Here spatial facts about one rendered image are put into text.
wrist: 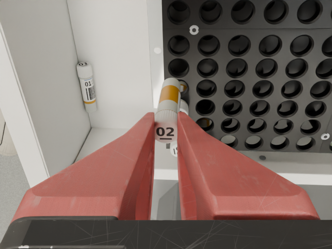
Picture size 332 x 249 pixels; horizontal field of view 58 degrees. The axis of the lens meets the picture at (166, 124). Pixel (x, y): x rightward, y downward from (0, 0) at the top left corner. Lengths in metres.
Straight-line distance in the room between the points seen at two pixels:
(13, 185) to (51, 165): 1.57
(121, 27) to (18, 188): 1.59
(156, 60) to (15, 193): 1.64
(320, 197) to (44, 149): 0.47
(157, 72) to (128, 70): 0.03
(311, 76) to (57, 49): 0.17
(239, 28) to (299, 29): 0.03
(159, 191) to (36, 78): 1.32
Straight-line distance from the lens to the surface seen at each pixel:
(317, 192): 0.59
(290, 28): 0.19
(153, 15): 0.24
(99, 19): 0.26
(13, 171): 1.72
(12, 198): 1.88
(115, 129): 0.30
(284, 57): 0.20
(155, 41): 0.24
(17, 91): 0.19
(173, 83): 0.16
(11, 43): 0.19
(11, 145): 1.20
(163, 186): 1.47
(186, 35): 0.18
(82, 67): 0.26
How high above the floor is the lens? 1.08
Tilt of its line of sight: 56 degrees down
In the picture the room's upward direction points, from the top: 172 degrees counter-clockwise
